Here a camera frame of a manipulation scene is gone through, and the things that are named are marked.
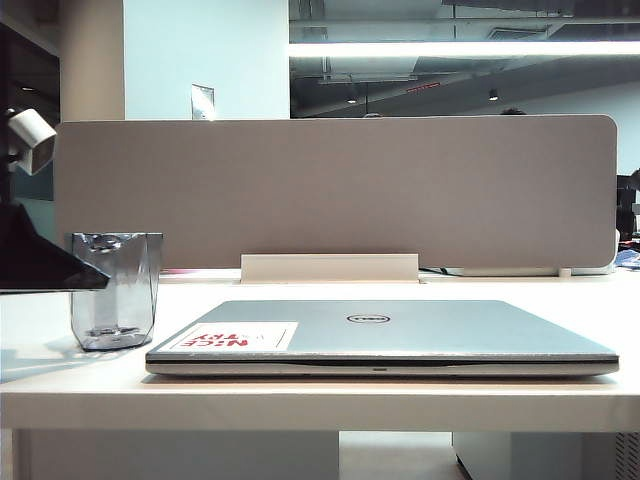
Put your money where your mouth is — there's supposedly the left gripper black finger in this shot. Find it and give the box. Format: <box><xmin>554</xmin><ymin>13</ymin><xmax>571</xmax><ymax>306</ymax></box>
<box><xmin>0</xmin><ymin>199</ymin><xmax>111</xmax><ymax>295</ymax></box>

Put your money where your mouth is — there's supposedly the clear grey faceted glass cup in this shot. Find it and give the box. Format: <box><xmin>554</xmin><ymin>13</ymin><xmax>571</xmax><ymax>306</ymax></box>
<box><xmin>69</xmin><ymin>231</ymin><xmax>164</xmax><ymax>353</ymax></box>

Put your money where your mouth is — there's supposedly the silver Dell laptop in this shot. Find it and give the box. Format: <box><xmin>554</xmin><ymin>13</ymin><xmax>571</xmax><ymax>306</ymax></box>
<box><xmin>144</xmin><ymin>299</ymin><xmax>621</xmax><ymax>377</ymax></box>

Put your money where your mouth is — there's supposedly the dark glass door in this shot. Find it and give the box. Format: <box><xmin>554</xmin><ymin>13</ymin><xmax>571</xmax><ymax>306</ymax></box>
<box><xmin>0</xmin><ymin>22</ymin><xmax>62</xmax><ymax>204</ymax></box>

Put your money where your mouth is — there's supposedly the white red Nice Try sticker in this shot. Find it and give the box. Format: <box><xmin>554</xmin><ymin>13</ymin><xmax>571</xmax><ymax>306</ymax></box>
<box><xmin>167</xmin><ymin>321</ymin><xmax>300</xmax><ymax>352</ymax></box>

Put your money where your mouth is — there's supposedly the grey fabric desk divider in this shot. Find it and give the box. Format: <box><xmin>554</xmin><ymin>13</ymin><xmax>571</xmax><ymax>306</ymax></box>
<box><xmin>54</xmin><ymin>113</ymin><xmax>619</xmax><ymax>272</ymax></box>

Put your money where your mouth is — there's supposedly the white flat box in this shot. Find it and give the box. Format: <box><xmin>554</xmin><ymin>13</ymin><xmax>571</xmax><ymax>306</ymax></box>
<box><xmin>449</xmin><ymin>264</ymin><xmax>618</xmax><ymax>279</ymax></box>

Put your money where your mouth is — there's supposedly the dark seated person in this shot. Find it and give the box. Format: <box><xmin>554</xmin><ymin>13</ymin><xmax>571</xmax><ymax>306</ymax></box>
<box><xmin>616</xmin><ymin>168</ymin><xmax>640</xmax><ymax>246</ymax></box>

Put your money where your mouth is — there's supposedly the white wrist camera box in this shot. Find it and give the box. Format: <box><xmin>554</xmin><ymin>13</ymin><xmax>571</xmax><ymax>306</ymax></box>
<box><xmin>4</xmin><ymin>108</ymin><xmax>58</xmax><ymax>176</ymax></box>

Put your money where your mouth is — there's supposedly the white paper wall notice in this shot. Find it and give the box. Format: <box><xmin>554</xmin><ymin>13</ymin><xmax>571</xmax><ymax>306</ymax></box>
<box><xmin>191</xmin><ymin>83</ymin><xmax>216</xmax><ymax>121</ymax></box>

